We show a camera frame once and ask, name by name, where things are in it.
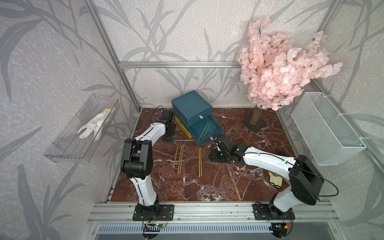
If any clear plastic wall tray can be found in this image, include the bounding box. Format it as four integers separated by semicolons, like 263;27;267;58
43;94;120;164

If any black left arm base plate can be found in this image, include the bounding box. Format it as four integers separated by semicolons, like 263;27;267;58
132;204;175;222

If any yellow drawer cabinet base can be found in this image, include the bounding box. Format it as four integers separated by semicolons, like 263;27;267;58
175;117;193;139

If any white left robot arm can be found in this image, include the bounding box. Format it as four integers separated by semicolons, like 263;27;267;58
121;122;176;208

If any aluminium front rail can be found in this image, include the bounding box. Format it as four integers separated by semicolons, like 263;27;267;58
87;202;340;224

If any brown pencil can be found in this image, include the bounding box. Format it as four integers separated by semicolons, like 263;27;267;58
173;144;179;168

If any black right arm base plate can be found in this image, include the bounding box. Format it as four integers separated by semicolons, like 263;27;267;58
252;202;296;221

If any teal drawer cabinet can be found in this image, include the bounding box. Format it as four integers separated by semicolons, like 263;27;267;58
172;90;213;126

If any pink artificial blossom tree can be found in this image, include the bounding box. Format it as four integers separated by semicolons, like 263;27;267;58
238;17;343;132

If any white wire mesh basket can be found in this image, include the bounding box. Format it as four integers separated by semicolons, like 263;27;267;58
291;92;367;166

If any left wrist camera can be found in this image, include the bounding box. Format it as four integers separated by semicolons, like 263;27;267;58
161;110;174;124

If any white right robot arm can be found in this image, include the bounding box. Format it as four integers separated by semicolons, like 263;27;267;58
209;135;325;216

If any yellow pencil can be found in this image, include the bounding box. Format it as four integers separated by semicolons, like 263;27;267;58
178;145;185;175
177;146;184;175
199;148;202;178

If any white work glove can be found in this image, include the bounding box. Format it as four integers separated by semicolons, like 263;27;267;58
77;109;112;142

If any teal pull-out drawer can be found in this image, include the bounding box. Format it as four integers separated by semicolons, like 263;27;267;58
189;115;224;147

